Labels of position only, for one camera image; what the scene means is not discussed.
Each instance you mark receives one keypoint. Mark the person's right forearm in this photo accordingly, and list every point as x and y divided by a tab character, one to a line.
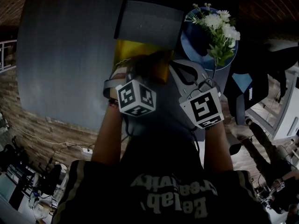
216	148

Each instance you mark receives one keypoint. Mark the dark grey felt container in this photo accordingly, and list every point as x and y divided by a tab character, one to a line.
149	24

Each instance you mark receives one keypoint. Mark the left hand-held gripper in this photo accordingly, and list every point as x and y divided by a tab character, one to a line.
136	97

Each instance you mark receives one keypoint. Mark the yellow glossy bag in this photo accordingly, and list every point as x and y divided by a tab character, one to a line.
130	50

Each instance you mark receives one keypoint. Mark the white power strip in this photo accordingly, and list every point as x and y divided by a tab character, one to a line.
87	150

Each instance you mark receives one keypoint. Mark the white desk frame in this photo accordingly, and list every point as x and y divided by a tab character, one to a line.
280	111

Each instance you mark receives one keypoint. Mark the blue round bowl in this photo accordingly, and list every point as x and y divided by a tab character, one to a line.
194	48

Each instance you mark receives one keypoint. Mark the person's black printed shirt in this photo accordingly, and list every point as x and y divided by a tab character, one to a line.
163	190

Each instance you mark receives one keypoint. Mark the black office chair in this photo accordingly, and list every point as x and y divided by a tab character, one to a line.
259	78

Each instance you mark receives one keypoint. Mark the person's left forearm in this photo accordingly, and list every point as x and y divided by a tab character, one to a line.
108	134

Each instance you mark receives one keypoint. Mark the white artificial flower bunch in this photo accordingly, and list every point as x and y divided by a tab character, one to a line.
218	27

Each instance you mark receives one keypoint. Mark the white metal railing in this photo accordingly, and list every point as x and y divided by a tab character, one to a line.
7	55

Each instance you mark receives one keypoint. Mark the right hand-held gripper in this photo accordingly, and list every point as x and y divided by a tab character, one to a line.
205	107

